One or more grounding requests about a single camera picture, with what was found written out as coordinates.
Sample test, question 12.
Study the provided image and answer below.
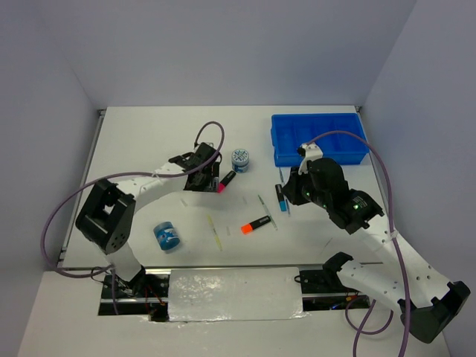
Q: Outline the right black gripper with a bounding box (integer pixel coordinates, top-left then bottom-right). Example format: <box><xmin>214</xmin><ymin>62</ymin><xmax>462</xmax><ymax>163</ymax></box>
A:
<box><xmin>281</xmin><ymin>164</ymin><xmax>330</xmax><ymax>208</ymax></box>

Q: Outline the yellow gel pen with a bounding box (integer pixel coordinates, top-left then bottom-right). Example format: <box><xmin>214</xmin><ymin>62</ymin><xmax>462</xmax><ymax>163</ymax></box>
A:
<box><xmin>207</xmin><ymin>215</ymin><xmax>222</xmax><ymax>251</ymax></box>

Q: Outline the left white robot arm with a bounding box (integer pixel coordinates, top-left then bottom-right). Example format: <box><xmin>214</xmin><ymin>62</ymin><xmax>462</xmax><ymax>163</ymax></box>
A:
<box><xmin>75</xmin><ymin>143</ymin><xmax>220</xmax><ymax>297</ymax></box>

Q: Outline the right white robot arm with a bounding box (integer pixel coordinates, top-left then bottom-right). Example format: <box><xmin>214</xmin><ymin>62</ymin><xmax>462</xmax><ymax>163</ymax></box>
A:
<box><xmin>283</xmin><ymin>158</ymin><xmax>471</xmax><ymax>344</ymax></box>

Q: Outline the pink black highlighter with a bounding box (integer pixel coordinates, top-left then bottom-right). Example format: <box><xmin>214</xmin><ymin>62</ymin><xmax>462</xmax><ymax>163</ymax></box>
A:
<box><xmin>217</xmin><ymin>170</ymin><xmax>237</xmax><ymax>193</ymax></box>

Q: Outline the blue black highlighter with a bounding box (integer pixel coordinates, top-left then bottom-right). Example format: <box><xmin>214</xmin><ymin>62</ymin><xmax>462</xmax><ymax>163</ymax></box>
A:
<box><xmin>274</xmin><ymin>184</ymin><xmax>286</xmax><ymax>212</ymax></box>

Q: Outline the blue patterned round jar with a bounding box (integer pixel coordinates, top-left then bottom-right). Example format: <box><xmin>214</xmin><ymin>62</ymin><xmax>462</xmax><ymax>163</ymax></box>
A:
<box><xmin>231</xmin><ymin>149</ymin><xmax>250</xmax><ymax>173</ymax></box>

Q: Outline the blue divided plastic bin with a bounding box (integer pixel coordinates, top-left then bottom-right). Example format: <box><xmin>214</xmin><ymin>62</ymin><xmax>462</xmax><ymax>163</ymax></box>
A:
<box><xmin>271</xmin><ymin>113</ymin><xmax>369</xmax><ymax>167</ymax></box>

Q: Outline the orange black highlighter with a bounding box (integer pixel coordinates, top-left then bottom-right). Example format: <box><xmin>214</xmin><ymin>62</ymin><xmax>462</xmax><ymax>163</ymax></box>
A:
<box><xmin>241</xmin><ymin>216</ymin><xmax>271</xmax><ymax>234</ymax></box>

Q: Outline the blue labelled tub lying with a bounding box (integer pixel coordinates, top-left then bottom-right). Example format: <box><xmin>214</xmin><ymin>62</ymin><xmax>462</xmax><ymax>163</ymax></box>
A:
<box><xmin>152</xmin><ymin>222</ymin><xmax>181</xmax><ymax>253</ymax></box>

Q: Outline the silver foil plate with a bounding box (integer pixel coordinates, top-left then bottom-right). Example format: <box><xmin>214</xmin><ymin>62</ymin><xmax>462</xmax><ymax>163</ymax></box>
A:
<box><xmin>168</xmin><ymin>267</ymin><xmax>304</xmax><ymax>322</ymax></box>

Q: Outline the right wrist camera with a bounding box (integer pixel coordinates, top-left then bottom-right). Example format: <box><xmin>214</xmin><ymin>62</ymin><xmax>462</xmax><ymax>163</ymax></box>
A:
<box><xmin>297</xmin><ymin>143</ymin><xmax>324</xmax><ymax>175</ymax></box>

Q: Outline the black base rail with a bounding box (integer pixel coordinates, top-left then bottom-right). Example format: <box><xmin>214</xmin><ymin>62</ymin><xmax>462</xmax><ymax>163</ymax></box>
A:
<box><xmin>97</xmin><ymin>267</ymin><xmax>370</xmax><ymax>323</ymax></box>

